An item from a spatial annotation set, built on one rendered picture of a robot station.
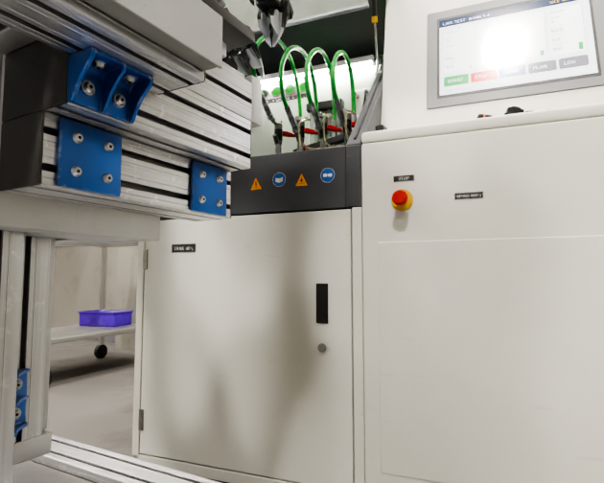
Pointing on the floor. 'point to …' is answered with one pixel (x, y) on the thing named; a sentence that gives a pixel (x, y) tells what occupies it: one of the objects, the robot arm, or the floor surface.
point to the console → (493, 282)
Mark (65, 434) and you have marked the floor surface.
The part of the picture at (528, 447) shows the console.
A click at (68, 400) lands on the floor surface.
